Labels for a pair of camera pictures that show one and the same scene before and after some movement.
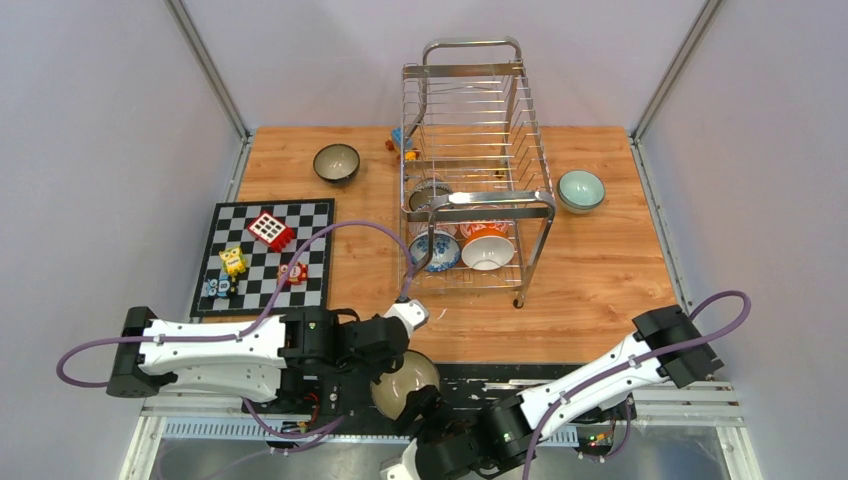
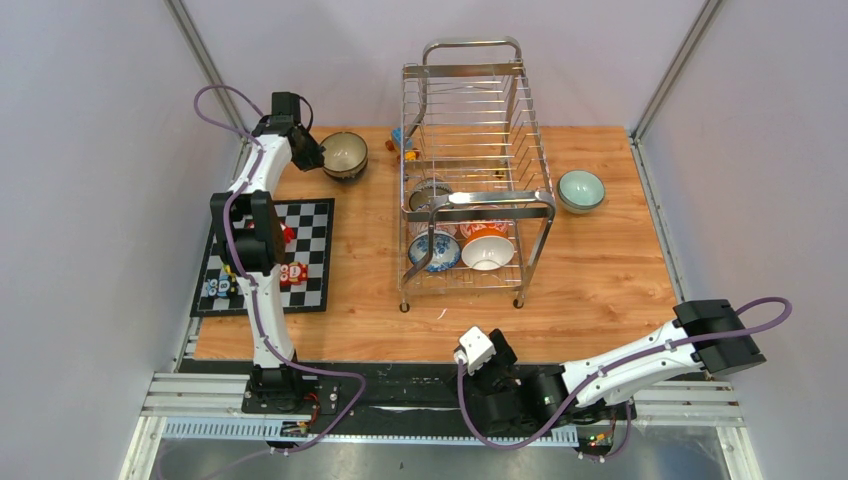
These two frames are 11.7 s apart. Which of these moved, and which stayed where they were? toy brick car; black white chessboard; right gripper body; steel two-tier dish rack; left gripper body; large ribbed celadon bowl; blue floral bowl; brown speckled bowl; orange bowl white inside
Moved: right gripper body; brown speckled bowl; left gripper body
Stayed: large ribbed celadon bowl; toy brick car; black white chessboard; blue floral bowl; steel two-tier dish rack; orange bowl white inside
